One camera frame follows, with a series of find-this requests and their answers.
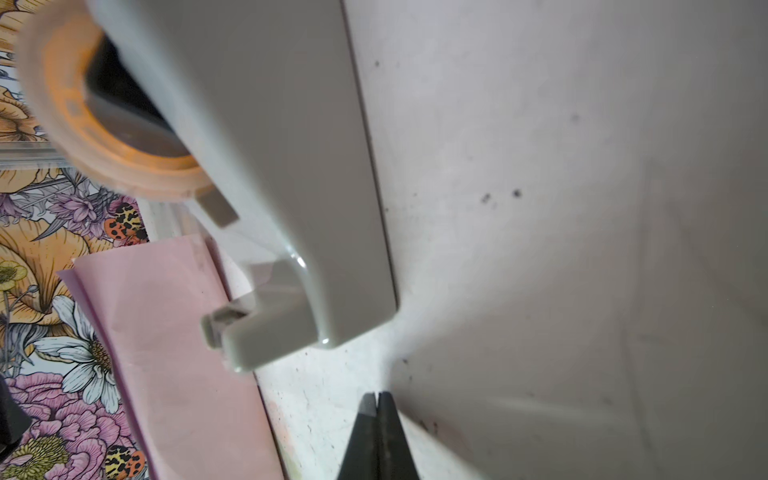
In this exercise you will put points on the purple wrapping paper sheet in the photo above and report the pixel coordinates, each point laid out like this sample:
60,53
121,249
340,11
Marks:
192,417

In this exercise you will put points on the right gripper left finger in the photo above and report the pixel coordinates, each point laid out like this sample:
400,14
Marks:
360,461

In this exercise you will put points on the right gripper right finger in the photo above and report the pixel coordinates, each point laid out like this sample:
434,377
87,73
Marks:
394,458

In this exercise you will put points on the grey tape dispenser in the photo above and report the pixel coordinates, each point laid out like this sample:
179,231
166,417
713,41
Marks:
250,114

